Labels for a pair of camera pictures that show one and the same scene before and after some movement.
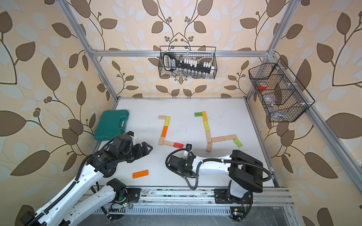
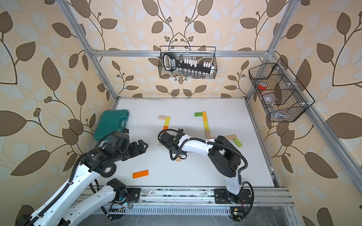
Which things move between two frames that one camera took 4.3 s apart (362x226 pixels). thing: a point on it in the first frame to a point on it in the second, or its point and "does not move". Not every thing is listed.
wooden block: (208, 136) does not move
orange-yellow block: (204, 117) does not move
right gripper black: (180, 158) to (170, 149)
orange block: (140, 174) does not move
